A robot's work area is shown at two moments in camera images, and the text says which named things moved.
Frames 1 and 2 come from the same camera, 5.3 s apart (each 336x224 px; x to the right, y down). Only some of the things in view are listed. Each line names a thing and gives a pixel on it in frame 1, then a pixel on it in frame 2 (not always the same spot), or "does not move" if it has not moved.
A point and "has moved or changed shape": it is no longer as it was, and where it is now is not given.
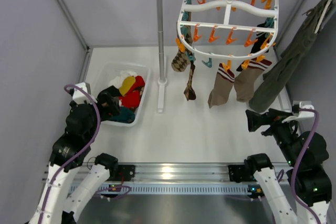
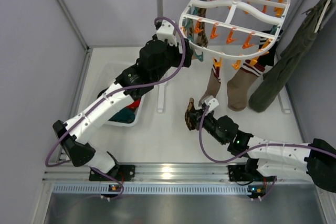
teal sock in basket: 126,116 does not move
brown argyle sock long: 189,93 -> 189,115
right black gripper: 266,120 -> 196,116
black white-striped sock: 261,40 -> 268,59
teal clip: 209,64 -> 199,57
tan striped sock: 219,95 -> 213,84
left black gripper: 99,104 -> 186,54
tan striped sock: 245,82 has moved or changed shape
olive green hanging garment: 275,80 does not move
